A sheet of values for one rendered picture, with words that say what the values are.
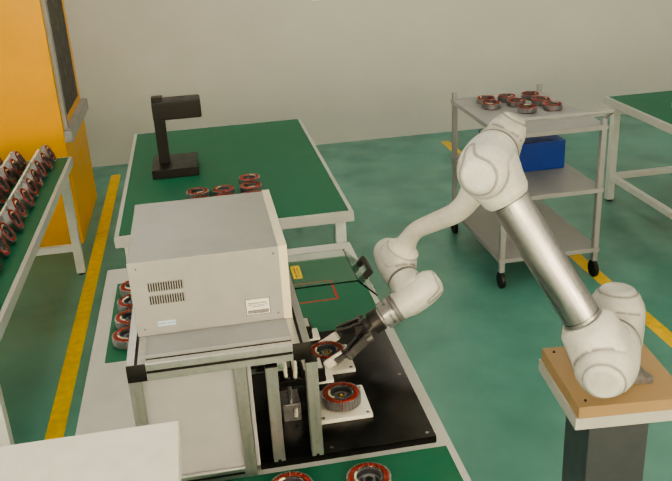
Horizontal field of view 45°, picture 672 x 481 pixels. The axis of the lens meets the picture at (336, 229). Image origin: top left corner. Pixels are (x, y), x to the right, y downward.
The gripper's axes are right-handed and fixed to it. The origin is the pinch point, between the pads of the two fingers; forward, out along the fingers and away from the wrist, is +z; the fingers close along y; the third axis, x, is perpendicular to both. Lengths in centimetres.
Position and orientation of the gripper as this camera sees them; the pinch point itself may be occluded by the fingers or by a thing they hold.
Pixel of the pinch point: (327, 352)
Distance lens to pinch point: 255.5
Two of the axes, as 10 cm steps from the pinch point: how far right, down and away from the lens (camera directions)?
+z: -8.3, 5.5, 0.7
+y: 1.6, 3.6, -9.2
